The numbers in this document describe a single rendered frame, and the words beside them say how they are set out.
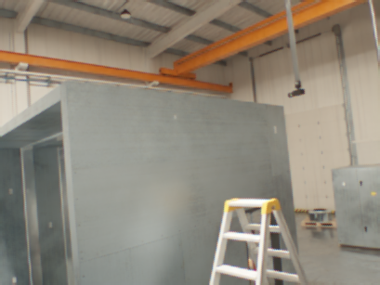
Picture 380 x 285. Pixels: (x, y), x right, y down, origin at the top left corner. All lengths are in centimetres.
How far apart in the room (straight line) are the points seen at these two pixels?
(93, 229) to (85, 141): 55
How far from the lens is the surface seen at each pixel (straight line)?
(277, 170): 352
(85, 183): 200
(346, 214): 898
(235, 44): 1161
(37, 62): 1087
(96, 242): 206
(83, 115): 203
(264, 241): 211
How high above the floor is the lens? 263
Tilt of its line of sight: 3 degrees up
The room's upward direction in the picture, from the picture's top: 5 degrees counter-clockwise
